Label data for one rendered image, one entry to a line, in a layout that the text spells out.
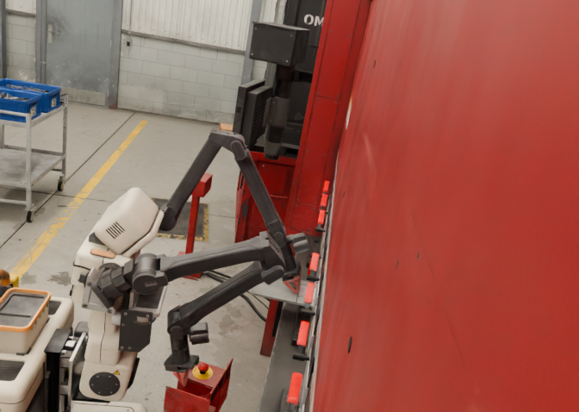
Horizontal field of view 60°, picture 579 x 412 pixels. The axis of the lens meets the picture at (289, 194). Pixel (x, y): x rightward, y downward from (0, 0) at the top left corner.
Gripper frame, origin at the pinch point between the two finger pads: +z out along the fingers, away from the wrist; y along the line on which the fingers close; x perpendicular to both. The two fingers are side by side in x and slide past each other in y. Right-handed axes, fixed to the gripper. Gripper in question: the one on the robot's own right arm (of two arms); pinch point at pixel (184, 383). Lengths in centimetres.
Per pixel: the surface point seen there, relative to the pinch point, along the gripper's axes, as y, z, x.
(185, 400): 2.2, 3.1, -4.5
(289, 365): 32.7, 0.3, 16.2
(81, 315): -133, 48, 112
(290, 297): 27.9, -14.2, 38.9
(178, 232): -135, 43, 255
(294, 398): 52, -36, -46
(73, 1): -453, -203, 590
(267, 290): 18.6, -16.5, 38.8
